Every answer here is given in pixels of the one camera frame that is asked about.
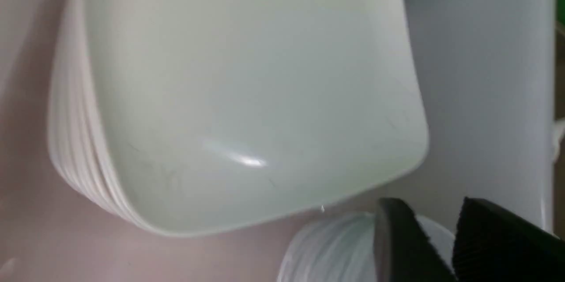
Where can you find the stack of white bowls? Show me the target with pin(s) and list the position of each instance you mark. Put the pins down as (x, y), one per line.
(340, 249)

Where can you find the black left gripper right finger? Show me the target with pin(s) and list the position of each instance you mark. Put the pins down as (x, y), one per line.
(493, 244)

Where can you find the top white square plate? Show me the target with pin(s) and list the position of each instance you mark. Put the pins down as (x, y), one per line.
(214, 115)

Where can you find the large white plastic bin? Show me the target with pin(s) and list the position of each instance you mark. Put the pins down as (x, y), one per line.
(487, 80)

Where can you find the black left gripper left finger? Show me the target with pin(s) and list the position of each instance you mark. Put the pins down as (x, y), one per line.
(402, 251)

